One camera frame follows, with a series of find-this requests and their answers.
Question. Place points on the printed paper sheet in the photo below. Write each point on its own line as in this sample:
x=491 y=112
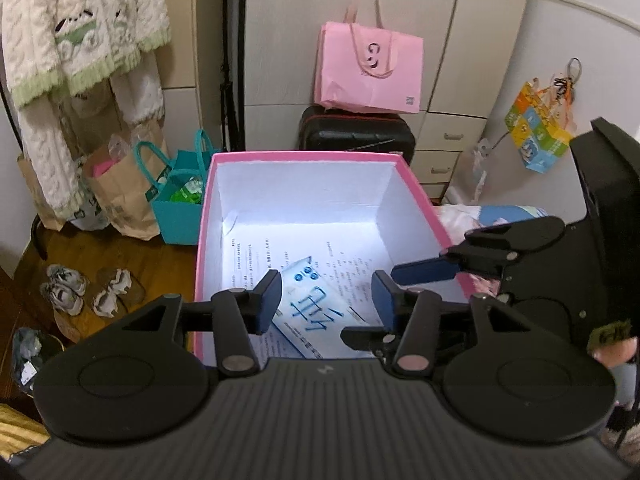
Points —
x=344 y=261

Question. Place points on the colourful hanging gift bag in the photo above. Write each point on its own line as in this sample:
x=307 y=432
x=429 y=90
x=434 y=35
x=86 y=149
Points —
x=540 y=121

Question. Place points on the black suitcase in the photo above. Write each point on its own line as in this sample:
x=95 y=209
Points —
x=321 y=129

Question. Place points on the blue white tissue pack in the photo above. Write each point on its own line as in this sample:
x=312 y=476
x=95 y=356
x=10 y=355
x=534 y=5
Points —
x=312 y=314

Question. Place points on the person's left hand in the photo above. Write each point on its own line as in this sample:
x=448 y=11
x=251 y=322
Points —
x=614 y=355

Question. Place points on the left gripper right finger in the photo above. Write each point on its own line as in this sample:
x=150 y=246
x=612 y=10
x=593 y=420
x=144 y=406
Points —
x=422 y=332

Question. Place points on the teal felt bag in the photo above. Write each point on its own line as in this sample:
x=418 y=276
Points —
x=176 y=195

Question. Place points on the pink tote bag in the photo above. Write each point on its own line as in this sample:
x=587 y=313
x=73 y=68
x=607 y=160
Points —
x=368 y=70

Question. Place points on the cream knitted cardigan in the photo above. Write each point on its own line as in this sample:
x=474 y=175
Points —
x=57 y=49

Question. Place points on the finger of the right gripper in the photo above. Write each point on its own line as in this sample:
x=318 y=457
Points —
x=484 y=252

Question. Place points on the brown paper bag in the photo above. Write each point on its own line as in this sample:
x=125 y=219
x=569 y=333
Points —
x=120 y=187

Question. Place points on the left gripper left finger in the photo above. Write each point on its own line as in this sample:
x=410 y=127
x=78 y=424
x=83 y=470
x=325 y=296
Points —
x=231 y=315

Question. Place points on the beige wooden wardrobe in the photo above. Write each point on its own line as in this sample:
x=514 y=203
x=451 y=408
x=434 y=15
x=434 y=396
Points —
x=439 y=64

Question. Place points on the sneaker pair on floor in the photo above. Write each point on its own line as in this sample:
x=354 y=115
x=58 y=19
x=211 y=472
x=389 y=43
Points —
x=112 y=294

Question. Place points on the colourful patchwork blanket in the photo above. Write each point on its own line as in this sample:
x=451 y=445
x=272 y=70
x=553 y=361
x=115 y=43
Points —
x=457 y=219

